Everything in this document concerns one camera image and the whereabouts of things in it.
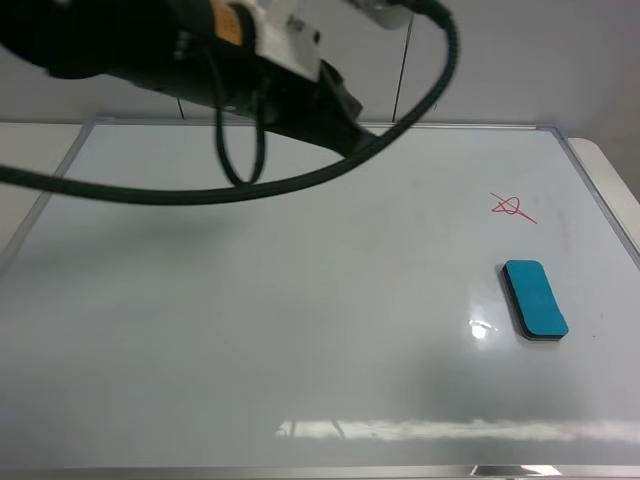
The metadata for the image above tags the black corrugated cable conduit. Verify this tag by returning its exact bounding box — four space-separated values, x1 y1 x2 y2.
0 0 460 204

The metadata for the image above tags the thin black looped cable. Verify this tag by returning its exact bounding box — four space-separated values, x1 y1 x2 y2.
202 42 267 185

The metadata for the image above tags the blue whiteboard eraser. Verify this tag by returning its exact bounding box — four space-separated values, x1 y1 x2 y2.
502 260 569 341

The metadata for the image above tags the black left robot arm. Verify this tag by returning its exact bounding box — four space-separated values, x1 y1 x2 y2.
1 1 372 156

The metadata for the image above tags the red marker scribble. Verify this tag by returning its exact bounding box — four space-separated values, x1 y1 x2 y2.
490 192 538 225

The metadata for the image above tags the white whiteboard with aluminium frame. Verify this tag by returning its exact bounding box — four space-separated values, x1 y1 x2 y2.
1 126 639 479

